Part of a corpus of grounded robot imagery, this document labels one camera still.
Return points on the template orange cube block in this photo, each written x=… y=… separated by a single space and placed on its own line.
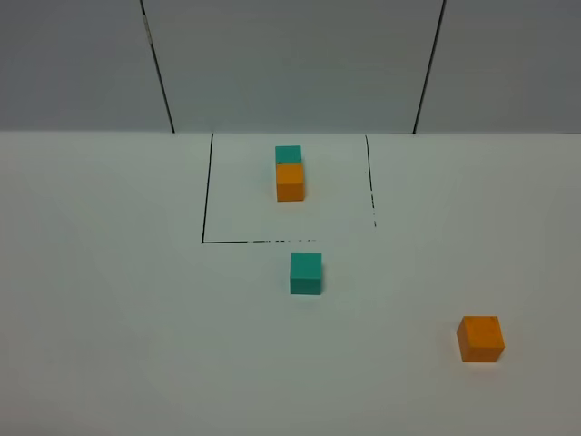
x=290 y=182

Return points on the template teal cube block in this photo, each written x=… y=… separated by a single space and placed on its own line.
x=288 y=154

